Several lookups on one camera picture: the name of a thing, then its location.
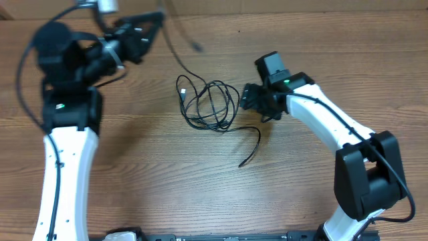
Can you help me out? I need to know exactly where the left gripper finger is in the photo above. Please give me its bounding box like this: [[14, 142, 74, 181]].
[[115, 11, 165, 29], [138, 21, 163, 60]]

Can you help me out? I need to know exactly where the thick black USB cable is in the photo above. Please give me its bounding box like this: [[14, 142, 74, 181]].
[[175, 74, 261, 168]]

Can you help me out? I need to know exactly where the thin black USB-C cable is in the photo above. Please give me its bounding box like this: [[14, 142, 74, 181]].
[[156, 0, 241, 111]]

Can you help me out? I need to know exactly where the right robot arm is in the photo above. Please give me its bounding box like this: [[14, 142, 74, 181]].
[[240, 52, 414, 240]]

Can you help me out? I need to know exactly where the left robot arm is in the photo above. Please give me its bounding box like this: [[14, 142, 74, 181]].
[[33, 11, 165, 240]]

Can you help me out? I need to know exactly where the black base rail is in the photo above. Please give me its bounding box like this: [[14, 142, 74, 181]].
[[143, 229, 381, 241]]

